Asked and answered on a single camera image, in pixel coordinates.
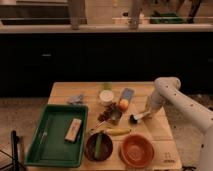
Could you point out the red grapes bunch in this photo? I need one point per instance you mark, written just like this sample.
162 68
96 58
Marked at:
107 113

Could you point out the dark brown bowl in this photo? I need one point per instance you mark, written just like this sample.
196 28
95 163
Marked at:
105 150

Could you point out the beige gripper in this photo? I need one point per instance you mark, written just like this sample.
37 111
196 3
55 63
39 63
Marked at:
153 105

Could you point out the metal measuring cup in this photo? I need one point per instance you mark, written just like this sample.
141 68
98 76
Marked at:
114 119

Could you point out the green box on counter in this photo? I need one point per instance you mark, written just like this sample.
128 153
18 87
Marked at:
165 18

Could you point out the orange fruit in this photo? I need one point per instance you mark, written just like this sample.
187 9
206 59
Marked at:
123 104

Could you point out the wooden block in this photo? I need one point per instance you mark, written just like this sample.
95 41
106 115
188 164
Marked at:
73 130

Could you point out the green cucumber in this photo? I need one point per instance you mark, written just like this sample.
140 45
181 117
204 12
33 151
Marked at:
98 145

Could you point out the white round container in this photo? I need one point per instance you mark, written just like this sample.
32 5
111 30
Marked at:
106 97

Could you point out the yellow banana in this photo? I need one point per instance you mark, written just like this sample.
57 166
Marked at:
117 132

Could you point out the grey crumpled cloth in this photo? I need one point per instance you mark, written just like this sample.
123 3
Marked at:
75 100

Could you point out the black chair frame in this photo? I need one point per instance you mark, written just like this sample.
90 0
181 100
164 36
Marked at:
15 164

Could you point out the green plastic tray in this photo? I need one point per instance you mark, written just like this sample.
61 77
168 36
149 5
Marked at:
49 148

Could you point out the red bowl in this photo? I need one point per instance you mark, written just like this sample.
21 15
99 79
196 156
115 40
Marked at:
136 151

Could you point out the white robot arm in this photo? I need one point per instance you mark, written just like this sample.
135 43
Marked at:
167 88

